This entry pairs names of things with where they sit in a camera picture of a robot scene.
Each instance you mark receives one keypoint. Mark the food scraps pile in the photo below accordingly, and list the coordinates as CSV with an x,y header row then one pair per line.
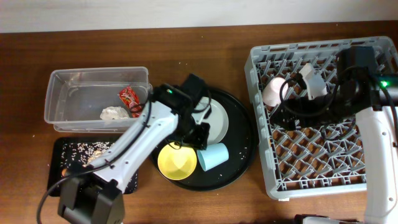
x,y
94,155

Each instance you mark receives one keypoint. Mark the pink cup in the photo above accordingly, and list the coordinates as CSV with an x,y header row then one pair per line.
x,y
270,94

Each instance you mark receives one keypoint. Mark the black rectangular tray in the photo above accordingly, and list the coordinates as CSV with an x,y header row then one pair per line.
x,y
75,150

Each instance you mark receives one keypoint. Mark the yellow bowl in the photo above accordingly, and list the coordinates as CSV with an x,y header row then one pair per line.
x,y
176,163

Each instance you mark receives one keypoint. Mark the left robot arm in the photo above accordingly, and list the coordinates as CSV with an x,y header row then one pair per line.
x,y
95,194

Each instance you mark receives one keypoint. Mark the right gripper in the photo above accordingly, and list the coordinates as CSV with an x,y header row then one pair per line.
x,y
290,122

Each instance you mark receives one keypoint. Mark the white tissue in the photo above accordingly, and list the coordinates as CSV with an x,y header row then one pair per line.
x,y
113,112

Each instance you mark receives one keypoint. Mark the grey dishwasher rack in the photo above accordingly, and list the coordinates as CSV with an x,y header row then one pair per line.
x,y
307,162

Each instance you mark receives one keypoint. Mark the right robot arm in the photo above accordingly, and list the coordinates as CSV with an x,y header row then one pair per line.
x,y
378,130

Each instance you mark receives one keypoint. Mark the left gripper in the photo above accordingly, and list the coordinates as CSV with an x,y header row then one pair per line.
x,y
199,140

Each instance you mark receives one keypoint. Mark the black round tray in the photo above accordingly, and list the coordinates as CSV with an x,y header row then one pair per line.
x,y
240,141

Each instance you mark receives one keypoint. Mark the red snack wrapper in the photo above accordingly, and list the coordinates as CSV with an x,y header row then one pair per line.
x,y
129,97

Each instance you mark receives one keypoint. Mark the blue cup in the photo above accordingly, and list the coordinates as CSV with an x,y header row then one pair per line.
x,y
212,156

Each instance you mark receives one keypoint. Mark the light grey plate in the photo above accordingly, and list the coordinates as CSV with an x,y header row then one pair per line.
x,y
216,116

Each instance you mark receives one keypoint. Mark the clear plastic storage bin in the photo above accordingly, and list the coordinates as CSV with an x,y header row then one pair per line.
x,y
75,98

